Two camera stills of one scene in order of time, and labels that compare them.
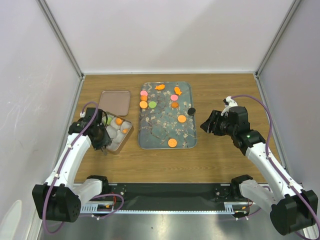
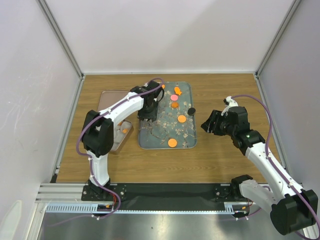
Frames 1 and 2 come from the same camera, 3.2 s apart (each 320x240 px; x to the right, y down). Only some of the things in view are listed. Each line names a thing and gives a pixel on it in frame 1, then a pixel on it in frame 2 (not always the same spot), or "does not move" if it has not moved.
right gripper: x=215 y=117 does not move
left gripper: x=106 y=140 -> x=152 y=115
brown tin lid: x=116 y=102 does not move
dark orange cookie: x=175 y=105 does not move
